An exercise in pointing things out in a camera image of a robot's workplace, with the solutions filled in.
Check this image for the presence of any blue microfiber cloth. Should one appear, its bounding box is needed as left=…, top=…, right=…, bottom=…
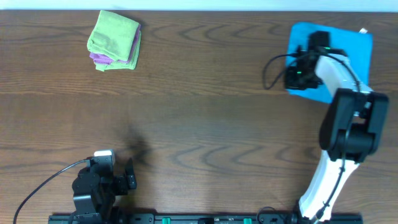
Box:
left=284, top=22, right=373, bottom=103

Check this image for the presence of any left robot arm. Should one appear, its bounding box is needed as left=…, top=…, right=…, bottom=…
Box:
left=68, top=156, right=137, bottom=223

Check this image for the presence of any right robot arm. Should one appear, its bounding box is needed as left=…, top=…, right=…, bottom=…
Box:
left=287, top=46, right=389, bottom=223

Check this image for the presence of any green folded cloth top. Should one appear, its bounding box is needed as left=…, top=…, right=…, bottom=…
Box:
left=87, top=11, right=140, bottom=61

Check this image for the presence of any green folded cloth bottom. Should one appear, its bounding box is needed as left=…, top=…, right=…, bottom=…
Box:
left=95, top=32, right=141, bottom=72

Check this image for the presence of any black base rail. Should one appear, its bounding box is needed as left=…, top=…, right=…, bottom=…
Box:
left=47, top=213, right=364, bottom=224

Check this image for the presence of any green folded cloth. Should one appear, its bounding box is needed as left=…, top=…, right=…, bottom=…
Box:
left=87, top=11, right=140, bottom=61
left=95, top=32, right=141, bottom=72

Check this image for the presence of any purple folded cloth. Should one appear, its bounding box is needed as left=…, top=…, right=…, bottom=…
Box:
left=90, top=25, right=141, bottom=65

